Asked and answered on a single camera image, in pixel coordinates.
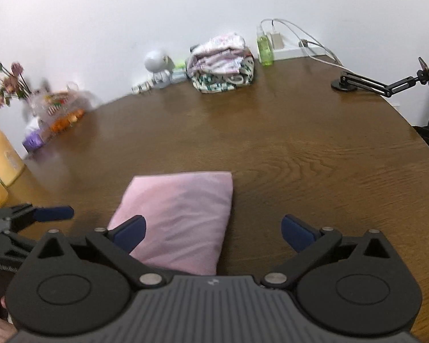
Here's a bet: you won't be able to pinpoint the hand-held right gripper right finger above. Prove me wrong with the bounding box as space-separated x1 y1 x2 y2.
265 215 399 288

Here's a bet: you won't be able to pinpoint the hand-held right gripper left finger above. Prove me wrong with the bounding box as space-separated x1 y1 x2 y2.
30 215 164 288

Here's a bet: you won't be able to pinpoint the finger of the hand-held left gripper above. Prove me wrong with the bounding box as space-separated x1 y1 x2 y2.
0 232 36 256
0 204 74 232

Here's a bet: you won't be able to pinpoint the pink and blue mesh garment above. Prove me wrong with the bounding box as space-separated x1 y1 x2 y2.
107 171 234 276

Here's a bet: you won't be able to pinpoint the pink floral folded clothes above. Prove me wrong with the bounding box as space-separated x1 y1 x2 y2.
187 33 247 77

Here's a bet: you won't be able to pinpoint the yellow bottle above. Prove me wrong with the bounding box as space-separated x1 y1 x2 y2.
0 116 25 188

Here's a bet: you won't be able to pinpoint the bunch of oranges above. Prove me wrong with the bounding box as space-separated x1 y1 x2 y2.
50 109 86 134

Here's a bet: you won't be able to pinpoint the clear snack bag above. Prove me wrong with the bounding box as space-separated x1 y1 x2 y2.
27 82 94 122

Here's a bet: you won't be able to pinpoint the green tissue packs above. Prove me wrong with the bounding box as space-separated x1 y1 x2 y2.
172 61 189 83

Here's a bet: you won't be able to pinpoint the white round robot toy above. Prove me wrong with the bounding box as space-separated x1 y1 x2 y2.
144 50 176 90

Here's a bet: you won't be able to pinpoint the long white power strip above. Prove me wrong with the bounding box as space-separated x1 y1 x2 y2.
259 45 331 61

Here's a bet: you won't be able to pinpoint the green spray bottle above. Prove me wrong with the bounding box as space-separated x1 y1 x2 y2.
256 25 274 67

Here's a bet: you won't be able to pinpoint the grey cable with dark plug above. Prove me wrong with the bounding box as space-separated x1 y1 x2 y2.
298 39 344 67

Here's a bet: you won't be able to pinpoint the white charging cable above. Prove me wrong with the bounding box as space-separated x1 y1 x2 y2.
271 18 345 68

